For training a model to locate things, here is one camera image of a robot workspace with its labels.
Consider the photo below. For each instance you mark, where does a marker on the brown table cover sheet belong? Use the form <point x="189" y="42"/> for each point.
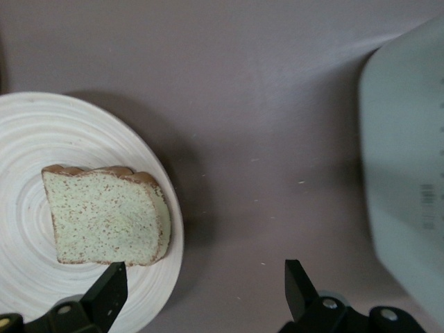
<point x="243" y="104"/>

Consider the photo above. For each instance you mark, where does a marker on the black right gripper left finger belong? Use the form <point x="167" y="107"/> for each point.
<point x="104" y="298"/>

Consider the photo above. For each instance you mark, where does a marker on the slice of brown toast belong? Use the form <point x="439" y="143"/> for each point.
<point x="104" y="215"/>

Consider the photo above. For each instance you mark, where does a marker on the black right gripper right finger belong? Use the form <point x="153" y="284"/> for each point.
<point x="301" y="298"/>

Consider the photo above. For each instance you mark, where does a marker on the beige chrome toaster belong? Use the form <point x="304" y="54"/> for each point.
<point x="399" y="138"/>

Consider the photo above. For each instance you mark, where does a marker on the round light wooden plate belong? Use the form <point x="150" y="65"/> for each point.
<point x="34" y="138"/>

